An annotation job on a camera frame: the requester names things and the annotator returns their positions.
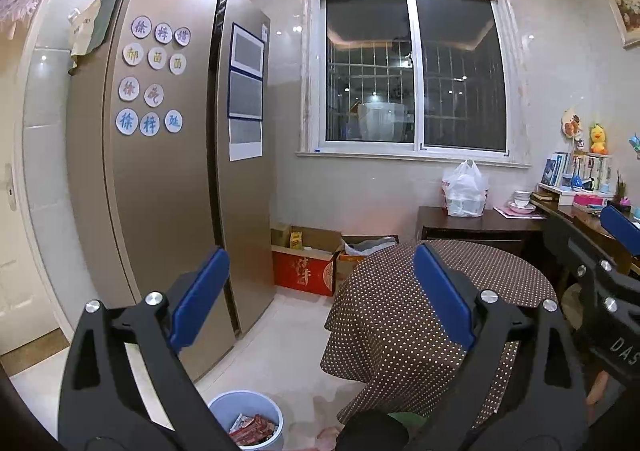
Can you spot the wooden desk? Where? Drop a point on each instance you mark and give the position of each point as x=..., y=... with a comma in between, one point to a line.
x=575, y=211

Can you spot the round table patterned cloth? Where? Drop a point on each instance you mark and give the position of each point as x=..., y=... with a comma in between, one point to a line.
x=425, y=331

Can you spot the green and beige hanging bag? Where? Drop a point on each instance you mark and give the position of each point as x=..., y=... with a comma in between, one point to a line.
x=90, y=26

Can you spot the group of round character magnets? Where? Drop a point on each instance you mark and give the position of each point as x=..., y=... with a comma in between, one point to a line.
x=150, y=76

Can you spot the dark rounded object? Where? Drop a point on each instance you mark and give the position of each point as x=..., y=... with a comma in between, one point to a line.
x=370, y=433

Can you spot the yellow packet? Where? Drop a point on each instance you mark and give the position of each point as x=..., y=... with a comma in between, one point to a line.
x=297, y=241

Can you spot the pink tray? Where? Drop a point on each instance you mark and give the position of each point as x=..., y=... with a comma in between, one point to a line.
x=517, y=212

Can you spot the light blue plastic bin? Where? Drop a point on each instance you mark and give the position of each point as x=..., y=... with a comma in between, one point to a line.
x=220, y=411

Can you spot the row of books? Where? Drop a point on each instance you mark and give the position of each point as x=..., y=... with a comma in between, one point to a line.
x=580, y=171

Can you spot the person's right hand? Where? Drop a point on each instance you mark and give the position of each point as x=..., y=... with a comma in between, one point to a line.
x=597, y=388

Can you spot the red snack packet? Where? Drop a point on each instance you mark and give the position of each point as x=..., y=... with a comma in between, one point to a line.
x=252, y=431

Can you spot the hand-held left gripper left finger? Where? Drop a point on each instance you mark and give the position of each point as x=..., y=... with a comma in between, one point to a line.
x=200, y=296

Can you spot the grey plastic bag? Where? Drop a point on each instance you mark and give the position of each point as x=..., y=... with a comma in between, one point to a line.
x=370, y=246

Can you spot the white paper sheet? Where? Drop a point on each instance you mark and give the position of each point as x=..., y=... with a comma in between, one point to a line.
x=245, y=138

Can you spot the brown printed cardboard box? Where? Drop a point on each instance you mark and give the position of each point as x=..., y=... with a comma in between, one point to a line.
x=347, y=268

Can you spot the white-framed sliding window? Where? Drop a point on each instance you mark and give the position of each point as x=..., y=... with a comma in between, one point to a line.
x=415, y=76

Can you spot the yellow duck toy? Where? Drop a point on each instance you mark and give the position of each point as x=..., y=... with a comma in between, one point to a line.
x=598, y=138

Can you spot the dark pen holder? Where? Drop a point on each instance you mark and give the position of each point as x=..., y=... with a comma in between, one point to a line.
x=623, y=193

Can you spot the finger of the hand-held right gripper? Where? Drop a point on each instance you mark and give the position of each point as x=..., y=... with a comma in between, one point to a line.
x=582, y=261
x=620, y=231

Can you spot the pink slipper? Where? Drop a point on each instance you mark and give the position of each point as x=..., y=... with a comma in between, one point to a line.
x=330, y=436

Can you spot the champagne double-door refrigerator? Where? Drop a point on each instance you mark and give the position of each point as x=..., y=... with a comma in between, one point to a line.
x=150, y=231

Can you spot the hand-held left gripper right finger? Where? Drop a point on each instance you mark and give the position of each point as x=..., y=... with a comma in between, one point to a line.
x=442, y=296

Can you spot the dark wooden sideboard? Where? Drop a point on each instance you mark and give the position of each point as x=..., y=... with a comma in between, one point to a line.
x=475, y=231

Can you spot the white panelled door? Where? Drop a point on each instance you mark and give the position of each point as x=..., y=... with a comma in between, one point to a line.
x=15, y=256

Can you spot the stacked white bowls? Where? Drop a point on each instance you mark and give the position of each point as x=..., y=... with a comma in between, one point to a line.
x=522, y=201

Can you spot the framed flower painting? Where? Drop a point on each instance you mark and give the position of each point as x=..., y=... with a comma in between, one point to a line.
x=625, y=6

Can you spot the pink patterned door curtain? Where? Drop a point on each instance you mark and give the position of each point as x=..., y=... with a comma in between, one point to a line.
x=25, y=1

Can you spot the blue-bordered grey sheet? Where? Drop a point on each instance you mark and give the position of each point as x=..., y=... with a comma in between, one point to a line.
x=245, y=95
x=247, y=51

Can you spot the white plastic bag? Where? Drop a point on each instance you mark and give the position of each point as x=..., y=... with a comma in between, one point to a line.
x=465, y=191

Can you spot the red cardboard box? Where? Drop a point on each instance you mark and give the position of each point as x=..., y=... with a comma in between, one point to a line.
x=300, y=273

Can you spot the orange wall ornament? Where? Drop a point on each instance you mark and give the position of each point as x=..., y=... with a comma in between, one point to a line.
x=572, y=123

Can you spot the pink box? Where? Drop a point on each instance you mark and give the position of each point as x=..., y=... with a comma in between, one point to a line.
x=590, y=202

